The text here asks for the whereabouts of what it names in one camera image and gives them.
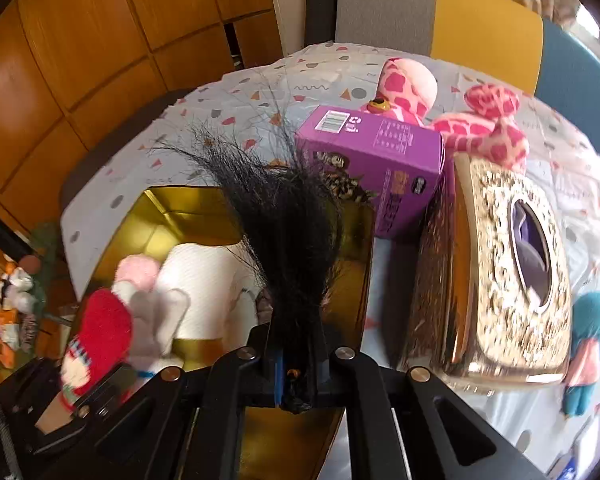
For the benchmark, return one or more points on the white textured towel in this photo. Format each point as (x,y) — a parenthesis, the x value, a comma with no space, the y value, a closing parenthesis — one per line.
(205,285)

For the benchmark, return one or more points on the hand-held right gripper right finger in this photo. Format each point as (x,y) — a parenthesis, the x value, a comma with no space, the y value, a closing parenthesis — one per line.
(324,372)

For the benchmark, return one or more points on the black post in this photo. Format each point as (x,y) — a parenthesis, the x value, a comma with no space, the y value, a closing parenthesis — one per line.
(325,0)

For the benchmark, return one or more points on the black hair wig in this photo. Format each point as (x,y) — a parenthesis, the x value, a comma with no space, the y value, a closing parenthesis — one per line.
(290,220)

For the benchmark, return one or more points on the purple cardboard box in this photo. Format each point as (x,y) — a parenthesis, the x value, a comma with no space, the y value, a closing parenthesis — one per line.
(375,175)

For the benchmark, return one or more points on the grey white plush toy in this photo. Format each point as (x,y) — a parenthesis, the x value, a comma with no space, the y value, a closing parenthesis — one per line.
(155,315)

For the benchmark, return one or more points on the pink spotted giraffe plush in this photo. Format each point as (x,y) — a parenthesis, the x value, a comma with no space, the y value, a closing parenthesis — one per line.
(405,90)

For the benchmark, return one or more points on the gold ornate tissue box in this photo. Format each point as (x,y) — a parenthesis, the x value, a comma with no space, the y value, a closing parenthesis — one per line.
(495,280)

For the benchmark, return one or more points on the pile of small toys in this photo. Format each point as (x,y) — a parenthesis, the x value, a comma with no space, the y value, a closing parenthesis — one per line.
(17,300)

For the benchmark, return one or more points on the blue plush doll pink dress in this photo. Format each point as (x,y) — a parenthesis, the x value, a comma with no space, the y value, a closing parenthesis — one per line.
(587,350)

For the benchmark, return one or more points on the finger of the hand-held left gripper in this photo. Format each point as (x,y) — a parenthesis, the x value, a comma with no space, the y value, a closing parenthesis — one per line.
(105,390)

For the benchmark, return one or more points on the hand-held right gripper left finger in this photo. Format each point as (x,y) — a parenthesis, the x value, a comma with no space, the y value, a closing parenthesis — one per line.
(278,377)

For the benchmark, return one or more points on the gold storage box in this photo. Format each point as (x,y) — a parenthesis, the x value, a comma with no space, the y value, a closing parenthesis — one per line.
(180,220)

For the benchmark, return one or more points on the red heart plush doll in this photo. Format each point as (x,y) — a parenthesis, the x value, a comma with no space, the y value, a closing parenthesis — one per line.
(100,335)

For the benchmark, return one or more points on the window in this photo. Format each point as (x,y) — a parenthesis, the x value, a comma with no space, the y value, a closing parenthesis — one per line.
(587,25)

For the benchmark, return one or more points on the wooden wardrobe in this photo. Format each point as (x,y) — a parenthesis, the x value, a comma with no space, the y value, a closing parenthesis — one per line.
(80,60)

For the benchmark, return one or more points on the grey yellow blue headboard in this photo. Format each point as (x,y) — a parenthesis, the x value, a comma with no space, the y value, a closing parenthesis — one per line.
(480,20)

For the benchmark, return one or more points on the blue tissue packet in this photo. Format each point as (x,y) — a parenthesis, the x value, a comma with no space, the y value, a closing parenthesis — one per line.
(567,466)

